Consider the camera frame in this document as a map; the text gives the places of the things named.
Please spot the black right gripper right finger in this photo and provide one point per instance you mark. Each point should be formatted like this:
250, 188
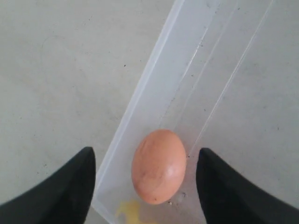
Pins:
226, 197

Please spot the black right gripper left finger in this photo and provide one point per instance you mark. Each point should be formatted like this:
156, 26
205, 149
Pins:
63, 198

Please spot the yellow plastic egg tray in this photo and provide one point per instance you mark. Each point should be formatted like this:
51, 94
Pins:
130, 210

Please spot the brown egg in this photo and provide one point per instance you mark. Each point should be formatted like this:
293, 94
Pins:
158, 166

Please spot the clear plastic container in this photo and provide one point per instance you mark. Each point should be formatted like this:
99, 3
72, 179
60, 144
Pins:
224, 74

